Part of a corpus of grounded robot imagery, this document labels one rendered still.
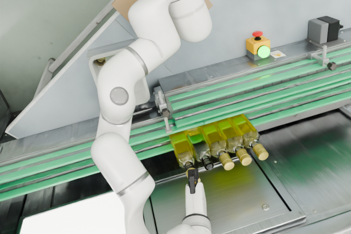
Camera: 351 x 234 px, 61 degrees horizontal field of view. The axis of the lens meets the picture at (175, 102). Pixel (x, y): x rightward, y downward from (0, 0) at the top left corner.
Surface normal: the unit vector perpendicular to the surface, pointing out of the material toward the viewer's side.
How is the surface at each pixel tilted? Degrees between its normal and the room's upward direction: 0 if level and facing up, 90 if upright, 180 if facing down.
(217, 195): 90
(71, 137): 90
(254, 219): 90
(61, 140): 90
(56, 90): 0
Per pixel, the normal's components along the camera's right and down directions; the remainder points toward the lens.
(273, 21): 0.22, 0.48
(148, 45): 0.15, -0.29
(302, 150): -0.17, -0.83
